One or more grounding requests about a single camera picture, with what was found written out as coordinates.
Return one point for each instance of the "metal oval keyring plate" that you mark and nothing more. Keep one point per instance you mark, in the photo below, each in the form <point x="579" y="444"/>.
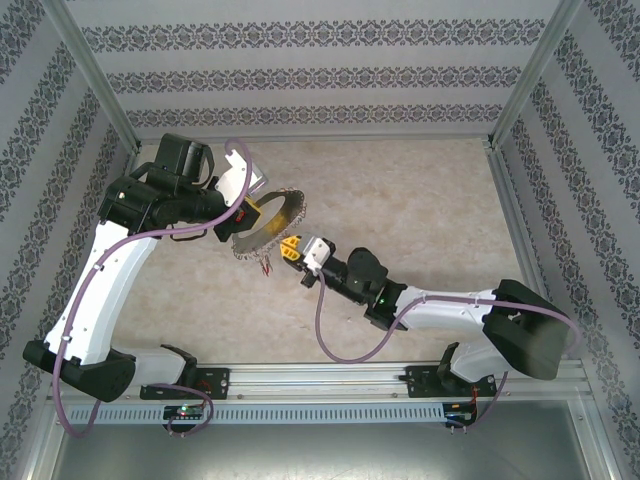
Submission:
<point x="250" y="243"/>

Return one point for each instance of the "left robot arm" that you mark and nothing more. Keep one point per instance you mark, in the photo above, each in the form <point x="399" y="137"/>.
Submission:
<point x="115" y="270"/>

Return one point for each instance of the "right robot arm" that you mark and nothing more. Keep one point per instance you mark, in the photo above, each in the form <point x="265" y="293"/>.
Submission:
<point x="450" y="315"/>

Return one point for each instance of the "grey metal sheet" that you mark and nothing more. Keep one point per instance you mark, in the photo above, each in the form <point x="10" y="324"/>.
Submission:
<point x="320" y="450"/>

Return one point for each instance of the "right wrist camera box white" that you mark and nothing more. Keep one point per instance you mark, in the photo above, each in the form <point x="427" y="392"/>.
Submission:
<point x="317" y="250"/>

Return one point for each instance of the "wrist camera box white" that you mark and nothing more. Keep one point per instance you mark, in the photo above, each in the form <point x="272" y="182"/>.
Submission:
<point x="232" y="180"/>
<point x="317" y="250"/>

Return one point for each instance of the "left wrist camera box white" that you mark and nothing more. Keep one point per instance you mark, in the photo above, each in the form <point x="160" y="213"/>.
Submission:
<point x="232" y="180"/>

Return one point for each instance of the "aluminium floor rail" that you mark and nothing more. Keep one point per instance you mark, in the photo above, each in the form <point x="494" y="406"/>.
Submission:
<point x="320" y="136"/>
<point x="511" y="200"/>
<point x="132" y="154"/>

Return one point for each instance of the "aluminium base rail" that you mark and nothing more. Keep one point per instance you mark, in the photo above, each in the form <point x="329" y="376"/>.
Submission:
<point x="320" y="380"/>

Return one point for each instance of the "aluminium frame post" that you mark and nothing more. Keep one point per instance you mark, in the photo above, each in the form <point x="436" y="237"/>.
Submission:
<point x="535" y="75"/>
<point x="90" y="75"/>

